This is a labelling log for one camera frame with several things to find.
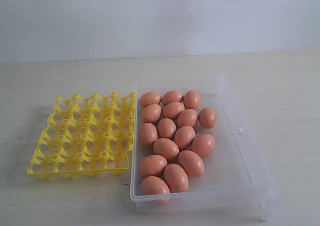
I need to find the yellow plastic egg tray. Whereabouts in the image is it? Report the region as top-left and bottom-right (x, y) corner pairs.
(27, 92), (136, 180)

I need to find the clear plastic container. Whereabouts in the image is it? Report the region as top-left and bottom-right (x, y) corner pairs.
(130, 74), (279, 221)

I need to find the brown egg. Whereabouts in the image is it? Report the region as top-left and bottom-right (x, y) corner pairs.
(157, 118), (177, 139)
(177, 109), (198, 127)
(162, 102), (185, 120)
(164, 164), (189, 193)
(138, 154), (168, 177)
(183, 90), (201, 109)
(190, 134), (216, 158)
(198, 107), (218, 129)
(161, 90), (184, 106)
(178, 150), (205, 178)
(139, 92), (162, 108)
(141, 176), (170, 195)
(140, 104), (162, 123)
(173, 126), (196, 150)
(138, 123), (158, 146)
(153, 138), (180, 160)

